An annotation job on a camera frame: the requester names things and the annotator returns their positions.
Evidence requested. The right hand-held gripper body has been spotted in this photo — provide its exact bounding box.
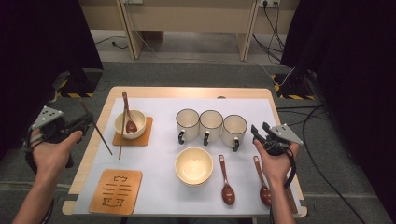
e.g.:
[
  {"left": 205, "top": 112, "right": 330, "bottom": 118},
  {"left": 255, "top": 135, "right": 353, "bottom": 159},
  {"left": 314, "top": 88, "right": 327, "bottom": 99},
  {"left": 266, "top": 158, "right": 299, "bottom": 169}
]
[{"left": 263, "top": 123, "right": 304, "bottom": 157}]

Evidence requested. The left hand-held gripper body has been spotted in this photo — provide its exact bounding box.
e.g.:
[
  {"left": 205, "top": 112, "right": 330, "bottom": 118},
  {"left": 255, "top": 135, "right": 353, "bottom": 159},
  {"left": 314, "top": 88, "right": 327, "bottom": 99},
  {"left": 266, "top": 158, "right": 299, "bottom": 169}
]
[{"left": 30, "top": 105, "right": 80, "bottom": 145}]

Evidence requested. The reddish brown wooden spoon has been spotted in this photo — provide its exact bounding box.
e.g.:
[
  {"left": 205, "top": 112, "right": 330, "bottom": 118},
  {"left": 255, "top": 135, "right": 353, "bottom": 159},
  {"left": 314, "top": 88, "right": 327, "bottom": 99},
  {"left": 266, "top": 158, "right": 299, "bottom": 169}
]
[
  {"left": 218, "top": 154, "right": 236, "bottom": 206},
  {"left": 121, "top": 91, "right": 138, "bottom": 134},
  {"left": 252, "top": 155, "right": 273, "bottom": 207}
]

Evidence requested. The cream ceramic bowl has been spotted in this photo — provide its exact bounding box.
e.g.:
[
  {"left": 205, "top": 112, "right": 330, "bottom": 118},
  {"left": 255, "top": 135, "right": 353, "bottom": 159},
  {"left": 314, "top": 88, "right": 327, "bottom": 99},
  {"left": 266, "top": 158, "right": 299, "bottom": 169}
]
[
  {"left": 174, "top": 147, "right": 215, "bottom": 187},
  {"left": 114, "top": 109, "right": 148, "bottom": 140}
]

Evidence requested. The wooden coaster with cutout pattern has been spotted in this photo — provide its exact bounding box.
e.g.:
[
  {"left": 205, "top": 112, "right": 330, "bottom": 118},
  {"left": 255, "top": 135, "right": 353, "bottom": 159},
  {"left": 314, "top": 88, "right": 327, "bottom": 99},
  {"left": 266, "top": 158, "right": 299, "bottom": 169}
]
[
  {"left": 111, "top": 116, "right": 154, "bottom": 147},
  {"left": 89, "top": 168, "right": 144, "bottom": 217}
]

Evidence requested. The cream mug black handle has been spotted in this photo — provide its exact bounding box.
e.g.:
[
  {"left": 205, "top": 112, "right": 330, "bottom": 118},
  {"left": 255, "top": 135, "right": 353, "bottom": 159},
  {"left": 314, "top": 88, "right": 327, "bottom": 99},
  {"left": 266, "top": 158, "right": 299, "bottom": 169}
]
[
  {"left": 221, "top": 114, "right": 248, "bottom": 153},
  {"left": 199, "top": 109, "right": 224, "bottom": 147},
  {"left": 175, "top": 108, "right": 201, "bottom": 146}
]

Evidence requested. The person's right hand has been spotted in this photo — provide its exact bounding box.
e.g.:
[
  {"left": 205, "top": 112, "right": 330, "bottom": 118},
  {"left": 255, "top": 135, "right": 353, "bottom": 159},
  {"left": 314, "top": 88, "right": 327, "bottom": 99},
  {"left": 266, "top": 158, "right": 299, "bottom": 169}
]
[{"left": 253, "top": 138, "right": 300, "bottom": 188}]

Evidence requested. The person's left hand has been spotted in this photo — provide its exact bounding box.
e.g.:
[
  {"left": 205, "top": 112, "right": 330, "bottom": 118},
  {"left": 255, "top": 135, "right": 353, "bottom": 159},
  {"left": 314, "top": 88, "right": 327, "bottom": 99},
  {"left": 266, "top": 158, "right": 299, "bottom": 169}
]
[{"left": 31, "top": 130, "right": 84, "bottom": 185}]

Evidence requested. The black stand base striped tape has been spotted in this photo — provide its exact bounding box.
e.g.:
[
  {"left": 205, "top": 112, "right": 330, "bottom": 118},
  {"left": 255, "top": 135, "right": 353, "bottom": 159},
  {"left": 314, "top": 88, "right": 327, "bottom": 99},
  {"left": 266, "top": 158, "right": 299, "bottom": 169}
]
[
  {"left": 270, "top": 72, "right": 316, "bottom": 101},
  {"left": 51, "top": 68, "right": 104, "bottom": 99}
]

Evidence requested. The black curtain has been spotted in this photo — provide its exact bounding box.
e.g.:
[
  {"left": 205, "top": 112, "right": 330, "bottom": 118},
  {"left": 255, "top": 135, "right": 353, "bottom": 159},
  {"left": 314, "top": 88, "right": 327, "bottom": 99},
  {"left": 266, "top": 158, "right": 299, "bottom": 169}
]
[
  {"left": 279, "top": 0, "right": 396, "bottom": 216},
  {"left": 0, "top": 0, "right": 104, "bottom": 161}
]

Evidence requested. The bundle of brown chopsticks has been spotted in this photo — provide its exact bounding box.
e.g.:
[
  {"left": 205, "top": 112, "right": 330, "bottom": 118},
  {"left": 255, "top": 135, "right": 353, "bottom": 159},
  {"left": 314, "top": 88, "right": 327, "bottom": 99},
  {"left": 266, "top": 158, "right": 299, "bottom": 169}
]
[{"left": 286, "top": 186, "right": 299, "bottom": 216}]

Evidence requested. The white table mat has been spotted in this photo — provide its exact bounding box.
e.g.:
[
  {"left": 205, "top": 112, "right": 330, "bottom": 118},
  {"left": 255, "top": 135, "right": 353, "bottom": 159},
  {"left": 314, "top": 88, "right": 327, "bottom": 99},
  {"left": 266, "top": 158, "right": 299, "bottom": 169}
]
[{"left": 73, "top": 97, "right": 303, "bottom": 217}]

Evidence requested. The beige wooden desk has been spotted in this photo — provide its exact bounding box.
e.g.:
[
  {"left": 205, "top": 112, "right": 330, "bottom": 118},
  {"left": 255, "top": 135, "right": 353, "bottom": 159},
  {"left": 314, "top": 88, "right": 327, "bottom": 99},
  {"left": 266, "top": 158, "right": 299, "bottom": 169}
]
[{"left": 78, "top": 0, "right": 302, "bottom": 62}]

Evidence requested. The long black looping cable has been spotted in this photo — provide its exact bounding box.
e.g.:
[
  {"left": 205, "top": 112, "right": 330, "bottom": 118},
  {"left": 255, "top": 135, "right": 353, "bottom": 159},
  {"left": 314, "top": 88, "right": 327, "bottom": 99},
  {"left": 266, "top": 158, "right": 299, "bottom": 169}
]
[{"left": 302, "top": 105, "right": 368, "bottom": 224}]

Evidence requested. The short black floor cable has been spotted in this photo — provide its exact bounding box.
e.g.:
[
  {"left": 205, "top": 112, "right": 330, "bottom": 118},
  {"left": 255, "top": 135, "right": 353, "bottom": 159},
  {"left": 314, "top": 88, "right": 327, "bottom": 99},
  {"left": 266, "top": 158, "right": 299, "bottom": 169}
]
[{"left": 276, "top": 105, "right": 331, "bottom": 129}]

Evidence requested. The right hand-held gripper black cable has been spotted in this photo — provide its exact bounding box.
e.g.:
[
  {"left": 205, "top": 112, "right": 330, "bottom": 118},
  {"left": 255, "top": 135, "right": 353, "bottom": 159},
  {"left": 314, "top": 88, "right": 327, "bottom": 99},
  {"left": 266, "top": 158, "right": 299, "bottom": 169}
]
[{"left": 282, "top": 147, "right": 297, "bottom": 190}]

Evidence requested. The hand-held gripper black cable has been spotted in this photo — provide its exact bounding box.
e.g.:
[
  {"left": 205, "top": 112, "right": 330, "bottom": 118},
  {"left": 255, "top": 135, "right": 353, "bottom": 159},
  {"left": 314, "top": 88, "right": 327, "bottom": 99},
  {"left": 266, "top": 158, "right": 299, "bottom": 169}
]
[
  {"left": 22, "top": 127, "right": 54, "bottom": 224},
  {"left": 282, "top": 147, "right": 297, "bottom": 190}
]

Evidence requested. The left hand-held gripper black cable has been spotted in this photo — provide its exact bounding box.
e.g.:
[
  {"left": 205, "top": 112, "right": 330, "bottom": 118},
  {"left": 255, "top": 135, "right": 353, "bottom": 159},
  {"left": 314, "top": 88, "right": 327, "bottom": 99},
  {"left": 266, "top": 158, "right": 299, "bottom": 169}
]
[{"left": 22, "top": 127, "right": 54, "bottom": 224}]

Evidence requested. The black cable with plug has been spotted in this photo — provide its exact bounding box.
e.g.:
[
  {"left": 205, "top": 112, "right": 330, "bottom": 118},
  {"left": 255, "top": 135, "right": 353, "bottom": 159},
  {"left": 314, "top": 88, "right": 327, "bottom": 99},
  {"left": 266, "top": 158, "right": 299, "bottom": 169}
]
[{"left": 93, "top": 35, "right": 129, "bottom": 50}]

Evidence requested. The bunch of black power cables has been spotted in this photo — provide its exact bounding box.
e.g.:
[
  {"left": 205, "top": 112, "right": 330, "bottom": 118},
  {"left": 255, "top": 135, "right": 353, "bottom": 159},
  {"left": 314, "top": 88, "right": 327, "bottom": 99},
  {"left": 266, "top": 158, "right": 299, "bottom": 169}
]
[{"left": 251, "top": 1, "right": 286, "bottom": 65}]

